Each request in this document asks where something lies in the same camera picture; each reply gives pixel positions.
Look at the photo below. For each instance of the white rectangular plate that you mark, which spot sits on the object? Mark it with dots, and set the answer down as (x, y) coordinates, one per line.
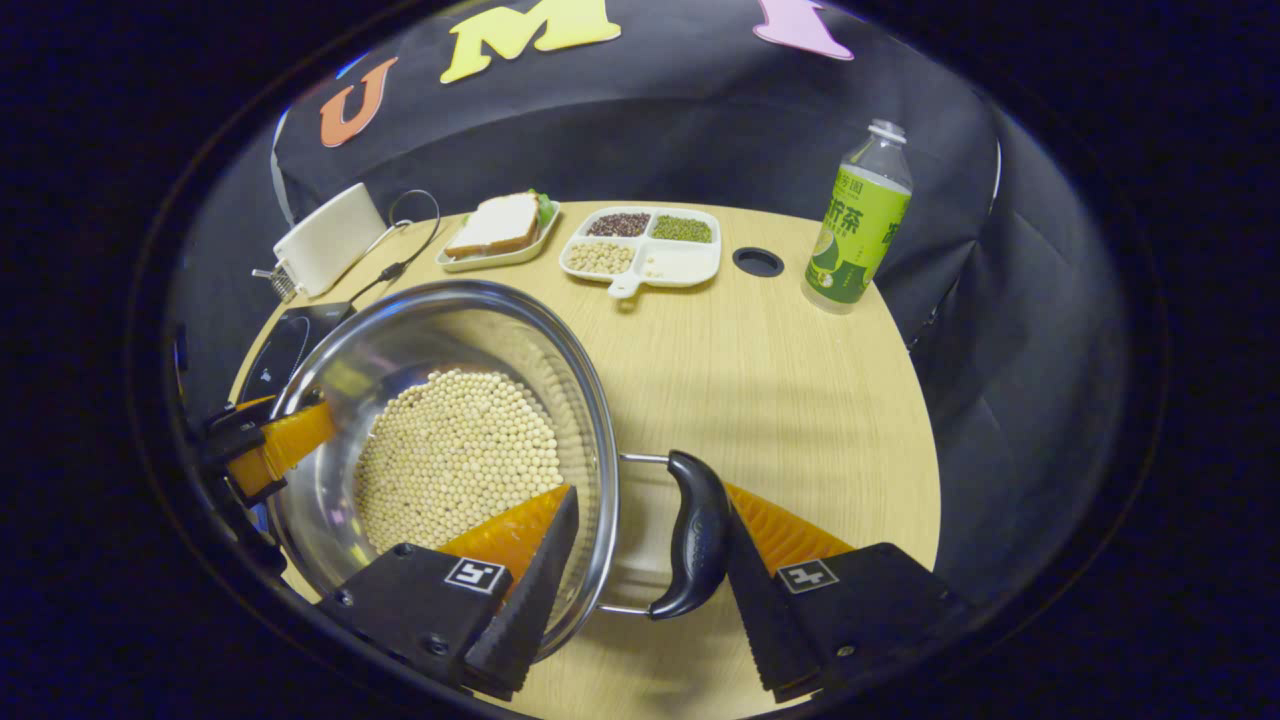
(500, 263)

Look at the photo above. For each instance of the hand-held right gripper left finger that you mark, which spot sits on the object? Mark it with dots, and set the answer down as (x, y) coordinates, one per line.
(535, 600)

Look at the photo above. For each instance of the white toaster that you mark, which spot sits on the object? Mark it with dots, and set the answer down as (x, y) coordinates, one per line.
(330, 245)

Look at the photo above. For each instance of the stainless steel pot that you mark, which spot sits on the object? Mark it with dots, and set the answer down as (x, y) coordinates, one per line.
(420, 340)

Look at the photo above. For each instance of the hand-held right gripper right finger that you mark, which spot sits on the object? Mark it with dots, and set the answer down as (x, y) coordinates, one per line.
(765, 620)

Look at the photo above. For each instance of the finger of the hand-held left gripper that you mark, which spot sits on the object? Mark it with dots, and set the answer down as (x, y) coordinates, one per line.
(252, 403)
(290, 445)

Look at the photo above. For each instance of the white divided dish with grains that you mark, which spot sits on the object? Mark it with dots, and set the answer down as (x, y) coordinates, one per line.
(680, 266)

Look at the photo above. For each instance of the pile of soybeans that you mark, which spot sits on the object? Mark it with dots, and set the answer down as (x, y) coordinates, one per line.
(450, 460)

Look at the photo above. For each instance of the black induction cooktop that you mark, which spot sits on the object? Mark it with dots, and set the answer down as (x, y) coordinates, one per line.
(285, 345)

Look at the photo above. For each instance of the green label drink bottle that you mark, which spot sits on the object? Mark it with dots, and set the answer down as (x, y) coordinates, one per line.
(855, 240)

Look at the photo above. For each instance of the sandwich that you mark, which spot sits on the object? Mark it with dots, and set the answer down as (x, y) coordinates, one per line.
(495, 225)

